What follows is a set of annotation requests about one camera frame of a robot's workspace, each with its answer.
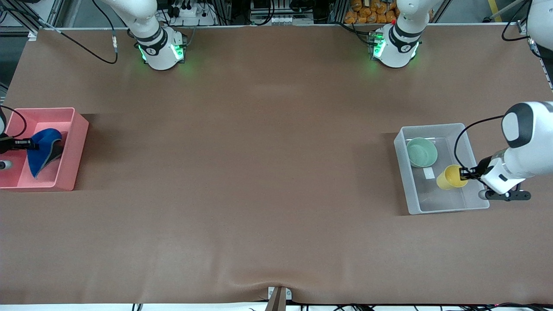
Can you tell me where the yellow plastic cup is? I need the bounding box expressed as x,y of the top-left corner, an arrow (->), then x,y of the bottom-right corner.
436,165 -> 468,190

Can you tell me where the mint green bowl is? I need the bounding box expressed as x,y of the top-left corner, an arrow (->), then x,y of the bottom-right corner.
406,137 -> 438,168

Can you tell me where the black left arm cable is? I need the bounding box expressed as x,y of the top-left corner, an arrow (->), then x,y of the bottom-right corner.
454,0 -> 545,171

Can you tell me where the orange packaged goods pile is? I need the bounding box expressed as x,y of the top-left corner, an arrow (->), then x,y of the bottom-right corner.
344,0 -> 400,24

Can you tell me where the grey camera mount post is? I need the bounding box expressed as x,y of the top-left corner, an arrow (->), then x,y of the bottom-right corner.
264,287 -> 287,311

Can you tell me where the aluminium frame profile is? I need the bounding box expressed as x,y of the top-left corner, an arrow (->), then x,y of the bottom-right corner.
0,0 -> 65,41

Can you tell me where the pink plastic bin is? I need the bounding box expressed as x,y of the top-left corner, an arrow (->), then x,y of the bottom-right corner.
0,107 -> 89,191

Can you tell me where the white terminal block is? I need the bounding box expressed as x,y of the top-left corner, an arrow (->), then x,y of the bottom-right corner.
272,15 -> 314,25

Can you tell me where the white power strip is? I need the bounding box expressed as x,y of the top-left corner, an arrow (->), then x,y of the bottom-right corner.
172,3 -> 216,19

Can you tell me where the translucent grey plastic bin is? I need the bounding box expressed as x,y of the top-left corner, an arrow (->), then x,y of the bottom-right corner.
393,123 -> 490,215

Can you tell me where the blue cloth with grey hem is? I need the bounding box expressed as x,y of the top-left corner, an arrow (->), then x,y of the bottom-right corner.
27,128 -> 64,179

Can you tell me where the white mounting bracket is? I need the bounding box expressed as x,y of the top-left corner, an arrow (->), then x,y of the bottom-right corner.
267,286 -> 293,301

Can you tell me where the table cover sheet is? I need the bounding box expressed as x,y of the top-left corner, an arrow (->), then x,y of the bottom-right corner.
0,25 -> 553,305

